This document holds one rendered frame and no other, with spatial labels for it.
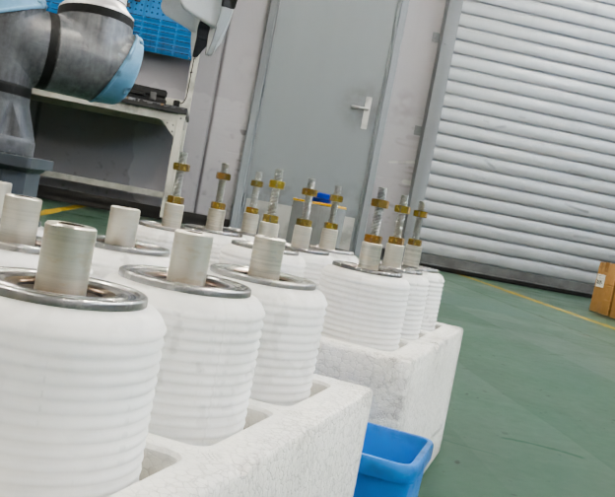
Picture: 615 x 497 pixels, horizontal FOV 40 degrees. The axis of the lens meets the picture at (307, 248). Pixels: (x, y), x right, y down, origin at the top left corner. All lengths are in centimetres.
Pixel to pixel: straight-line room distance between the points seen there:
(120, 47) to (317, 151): 492
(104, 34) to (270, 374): 86
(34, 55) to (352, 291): 65
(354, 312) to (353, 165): 541
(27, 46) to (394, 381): 75
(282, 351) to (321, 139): 567
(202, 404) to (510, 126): 611
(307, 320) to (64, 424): 25
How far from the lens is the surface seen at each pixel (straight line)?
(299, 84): 622
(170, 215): 96
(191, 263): 47
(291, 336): 55
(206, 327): 44
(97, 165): 619
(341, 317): 85
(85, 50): 131
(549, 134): 662
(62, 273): 37
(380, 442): 79
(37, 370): 34
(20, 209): 53
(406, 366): 81
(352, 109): 626
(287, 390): 56
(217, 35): 95
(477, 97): 644
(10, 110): 129
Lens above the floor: 31
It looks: 3 degrees down
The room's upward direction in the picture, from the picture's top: 11 degrees clockwise
